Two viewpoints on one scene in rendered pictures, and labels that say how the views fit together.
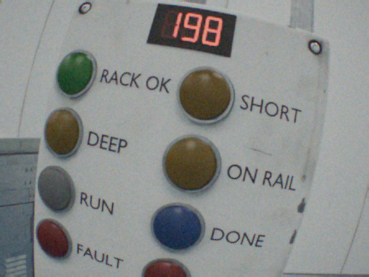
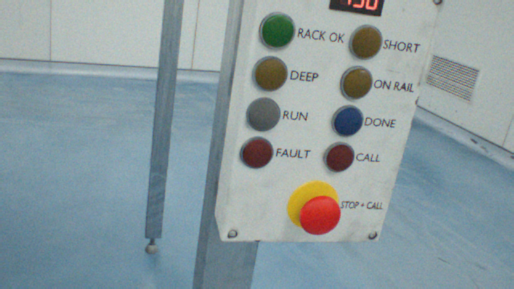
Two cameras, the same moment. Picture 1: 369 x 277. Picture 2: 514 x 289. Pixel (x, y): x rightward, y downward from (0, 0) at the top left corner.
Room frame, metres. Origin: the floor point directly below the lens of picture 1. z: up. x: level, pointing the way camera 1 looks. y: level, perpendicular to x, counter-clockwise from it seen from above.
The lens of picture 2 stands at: (0.09, 0.27, 1.08)
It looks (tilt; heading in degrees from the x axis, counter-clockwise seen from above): 21 degrees down; 330
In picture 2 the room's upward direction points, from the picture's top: 9 degrees clockwise
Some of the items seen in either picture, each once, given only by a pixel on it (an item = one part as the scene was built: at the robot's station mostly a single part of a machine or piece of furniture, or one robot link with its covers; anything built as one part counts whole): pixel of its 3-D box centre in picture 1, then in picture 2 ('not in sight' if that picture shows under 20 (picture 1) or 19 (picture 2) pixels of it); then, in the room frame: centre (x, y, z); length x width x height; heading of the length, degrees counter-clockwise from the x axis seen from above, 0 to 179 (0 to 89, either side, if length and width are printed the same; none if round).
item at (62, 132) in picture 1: (61, 132); (271, 74); (0.42, 0.07, 0.99); 0.03 x 0.01 x 0.03; 76
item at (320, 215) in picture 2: not in sight; (315, 208); (0.41, 0.01, 0.87); 0.04 x 0.04 x 0.04; 76
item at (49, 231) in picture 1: (52, 239); (257, 153); (0.42, 0.07, 0.92); 0.03 x 0.01 x 0.03; 76
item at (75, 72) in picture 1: (74, 72); (278, 30); (0.42, 0.07, 1.03); 0.03 x 0.01 x 0.03; 76
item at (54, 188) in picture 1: (54, 189); (263, 115); (0.42, 0.07, 0.96); 0.03 x 0.01 x 0.03; 76
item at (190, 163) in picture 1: (190, 164); (356, 83); (0.41, -0.01, 0.99); 0.03 x 0.01 x 0.03; 76
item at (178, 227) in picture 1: (176, 228); (348, 121); (0.41, -0.01, 0.96); 0.03 x 0.01 x 0.03; 76
